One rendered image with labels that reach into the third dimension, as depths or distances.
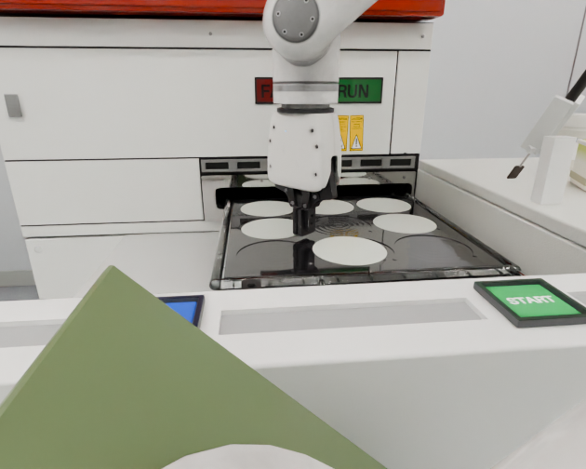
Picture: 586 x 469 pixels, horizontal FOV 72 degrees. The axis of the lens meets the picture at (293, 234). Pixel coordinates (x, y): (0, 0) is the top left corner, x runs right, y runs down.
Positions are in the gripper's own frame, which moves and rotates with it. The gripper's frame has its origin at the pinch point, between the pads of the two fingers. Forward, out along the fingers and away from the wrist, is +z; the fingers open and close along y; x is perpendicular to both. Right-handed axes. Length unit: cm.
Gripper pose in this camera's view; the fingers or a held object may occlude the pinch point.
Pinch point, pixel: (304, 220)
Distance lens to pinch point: 58.1
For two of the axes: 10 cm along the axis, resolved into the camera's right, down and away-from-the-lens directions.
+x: 6.8, -2.5, 6.9
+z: 0.0, 9.4, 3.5
